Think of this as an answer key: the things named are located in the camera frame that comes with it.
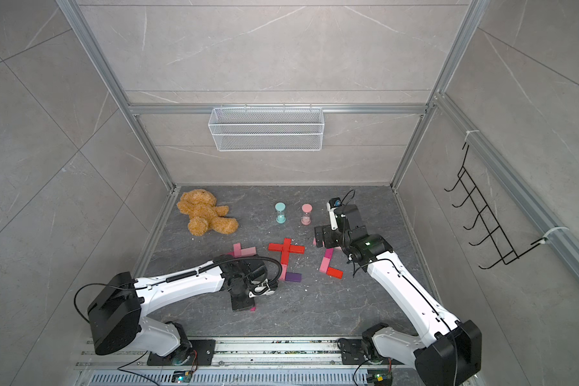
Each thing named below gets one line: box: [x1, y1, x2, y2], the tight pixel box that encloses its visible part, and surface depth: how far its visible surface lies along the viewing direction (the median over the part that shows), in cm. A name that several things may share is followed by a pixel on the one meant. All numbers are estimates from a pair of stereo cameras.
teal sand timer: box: [275, 201, 287, 225], surface depth 106 cm
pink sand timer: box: [300, 203, 313, 226], surface depth 106 cm
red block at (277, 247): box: [267, 242, 284, 252], surface depth 102 cm
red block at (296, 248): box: [288, 244, 305, 255], surface depth 100 cm
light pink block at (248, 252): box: [240, 246, 257, 258], surface depth 97 cm
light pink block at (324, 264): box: [319, 256, 331, 274], surface depth 94 cm
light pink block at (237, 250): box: [233, 242, 242, 259], surface depth 97 cm
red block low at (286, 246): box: [281, 238, 292, 253], surface depth 100 cm
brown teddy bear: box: [176, 188, 239, 237], surface depth 100 cm
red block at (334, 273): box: [326, 266, 344, 280], surface depth 92 cm
